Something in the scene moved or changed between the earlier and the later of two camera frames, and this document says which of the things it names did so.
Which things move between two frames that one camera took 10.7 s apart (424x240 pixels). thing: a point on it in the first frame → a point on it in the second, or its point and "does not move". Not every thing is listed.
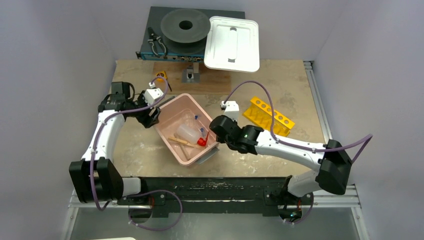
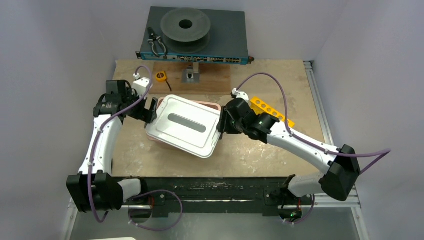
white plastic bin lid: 232,44 → 186,126
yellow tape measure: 161,73 does not move
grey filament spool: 185,30 does not move
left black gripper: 147,120 does not move
